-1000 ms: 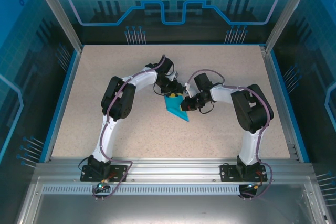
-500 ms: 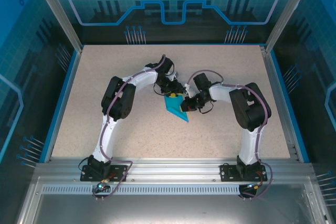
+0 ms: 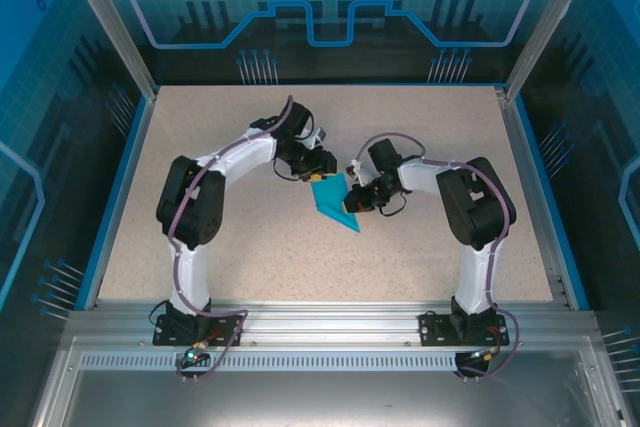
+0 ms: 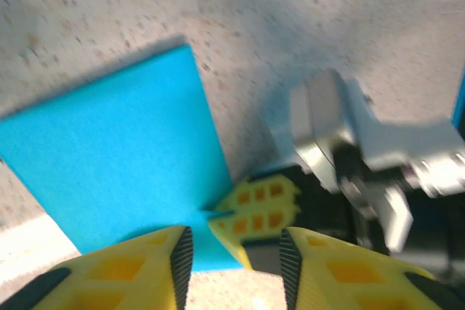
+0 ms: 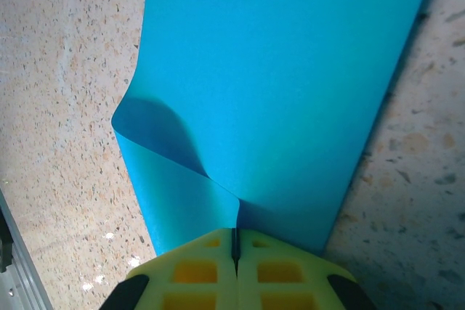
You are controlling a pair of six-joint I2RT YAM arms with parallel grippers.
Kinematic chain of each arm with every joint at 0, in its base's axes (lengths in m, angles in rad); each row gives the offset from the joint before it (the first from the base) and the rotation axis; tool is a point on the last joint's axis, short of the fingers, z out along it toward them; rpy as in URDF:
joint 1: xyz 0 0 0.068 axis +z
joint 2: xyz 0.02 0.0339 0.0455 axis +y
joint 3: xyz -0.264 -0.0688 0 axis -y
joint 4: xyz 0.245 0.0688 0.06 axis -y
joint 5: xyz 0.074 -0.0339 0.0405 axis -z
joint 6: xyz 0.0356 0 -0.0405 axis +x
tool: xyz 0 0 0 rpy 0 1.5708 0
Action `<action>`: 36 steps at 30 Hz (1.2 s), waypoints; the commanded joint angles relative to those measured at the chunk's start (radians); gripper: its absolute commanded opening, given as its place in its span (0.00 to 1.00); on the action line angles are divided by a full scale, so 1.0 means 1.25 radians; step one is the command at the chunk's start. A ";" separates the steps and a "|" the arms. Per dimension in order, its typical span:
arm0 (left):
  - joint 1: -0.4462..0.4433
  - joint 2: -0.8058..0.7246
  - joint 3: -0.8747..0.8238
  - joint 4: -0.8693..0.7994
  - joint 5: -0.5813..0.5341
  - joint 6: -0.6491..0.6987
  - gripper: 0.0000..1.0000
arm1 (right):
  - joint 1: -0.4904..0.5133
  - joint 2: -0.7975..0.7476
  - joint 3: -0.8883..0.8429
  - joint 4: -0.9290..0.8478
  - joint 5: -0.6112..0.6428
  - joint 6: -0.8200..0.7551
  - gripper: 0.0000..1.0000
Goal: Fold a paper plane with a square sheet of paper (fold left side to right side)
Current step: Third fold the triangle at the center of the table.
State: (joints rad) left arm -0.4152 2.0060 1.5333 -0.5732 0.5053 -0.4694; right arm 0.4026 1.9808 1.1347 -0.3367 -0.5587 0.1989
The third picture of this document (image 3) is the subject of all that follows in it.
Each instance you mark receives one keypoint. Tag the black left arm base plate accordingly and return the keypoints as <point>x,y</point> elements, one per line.
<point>167,332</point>

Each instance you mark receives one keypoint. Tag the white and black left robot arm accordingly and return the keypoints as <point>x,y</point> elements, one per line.
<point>240,157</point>

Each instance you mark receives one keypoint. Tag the long aluminium frame rail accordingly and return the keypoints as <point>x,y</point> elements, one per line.
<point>330,322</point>

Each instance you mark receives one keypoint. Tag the short aluminium frame rail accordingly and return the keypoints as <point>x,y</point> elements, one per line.
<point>515,147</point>

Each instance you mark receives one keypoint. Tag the aluminium frame post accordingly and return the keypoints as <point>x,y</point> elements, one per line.
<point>116,22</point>
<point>548,22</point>

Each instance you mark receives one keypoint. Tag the blue printed enclosure side panel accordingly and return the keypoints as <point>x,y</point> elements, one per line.
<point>50,147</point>
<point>600,147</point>

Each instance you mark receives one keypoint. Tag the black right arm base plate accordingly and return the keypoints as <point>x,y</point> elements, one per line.
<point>435,329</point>

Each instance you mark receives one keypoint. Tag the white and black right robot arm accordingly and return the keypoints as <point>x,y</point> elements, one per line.
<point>475,272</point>

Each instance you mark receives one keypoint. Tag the blue printed enclosure panel with gear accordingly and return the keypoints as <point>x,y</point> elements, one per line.
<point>320,64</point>

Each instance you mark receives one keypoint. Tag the teal cloth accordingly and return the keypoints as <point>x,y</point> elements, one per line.
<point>332,202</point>

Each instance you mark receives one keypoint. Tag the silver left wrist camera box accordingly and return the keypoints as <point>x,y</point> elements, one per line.
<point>321,136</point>

